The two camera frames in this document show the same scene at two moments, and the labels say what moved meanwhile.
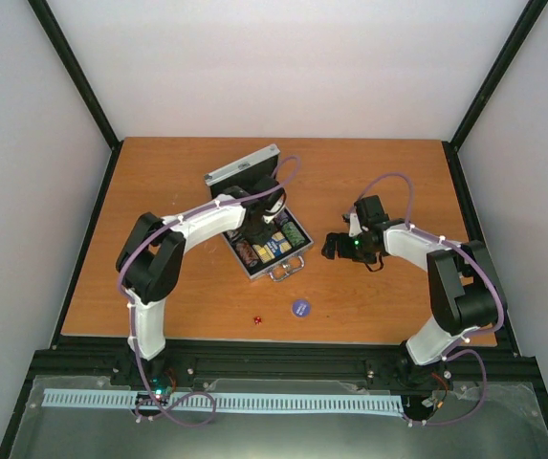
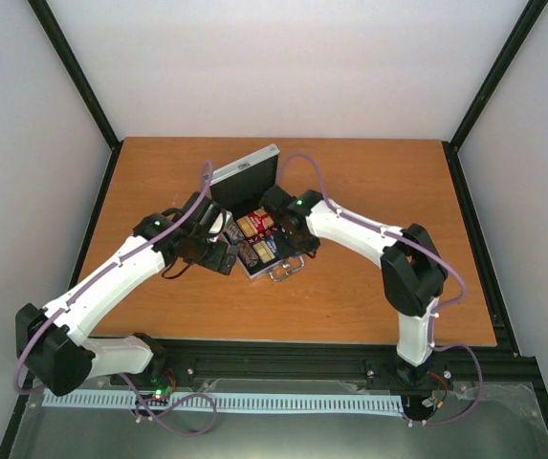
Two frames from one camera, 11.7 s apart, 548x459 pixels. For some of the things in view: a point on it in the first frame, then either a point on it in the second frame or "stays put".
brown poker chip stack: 247,252 stays put
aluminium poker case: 281,256 stays put
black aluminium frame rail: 471,358 stays put
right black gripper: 331,244 to 285,251
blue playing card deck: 278,244 stays put
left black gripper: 263,237 to 214,262
